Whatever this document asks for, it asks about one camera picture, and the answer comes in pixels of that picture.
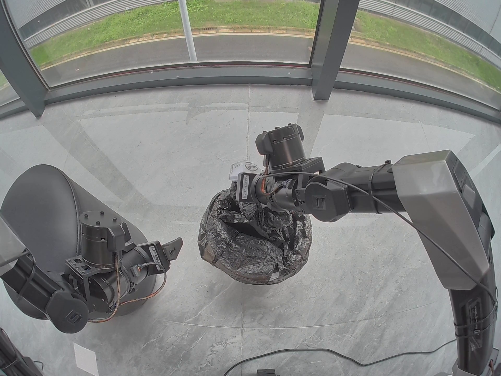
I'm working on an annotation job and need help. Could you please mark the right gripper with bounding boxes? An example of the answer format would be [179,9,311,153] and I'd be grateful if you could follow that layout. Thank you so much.
[237,172,277,204]

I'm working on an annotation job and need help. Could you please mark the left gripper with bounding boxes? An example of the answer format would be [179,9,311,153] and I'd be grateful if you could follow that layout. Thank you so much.
[117,237,184,291]

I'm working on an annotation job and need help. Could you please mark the black plastic bag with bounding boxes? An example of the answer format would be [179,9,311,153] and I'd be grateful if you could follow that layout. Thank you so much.
[198,187,314,286]

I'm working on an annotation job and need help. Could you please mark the dark grey round chair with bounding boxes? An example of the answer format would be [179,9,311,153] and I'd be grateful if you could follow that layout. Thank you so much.
[0,164,169,322]

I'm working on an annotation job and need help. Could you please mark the window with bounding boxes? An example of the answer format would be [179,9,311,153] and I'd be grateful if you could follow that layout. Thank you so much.
[0,0,501,124]

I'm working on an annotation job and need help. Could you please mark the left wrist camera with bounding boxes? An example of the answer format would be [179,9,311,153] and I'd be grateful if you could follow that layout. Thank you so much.
[111,221,133,251]

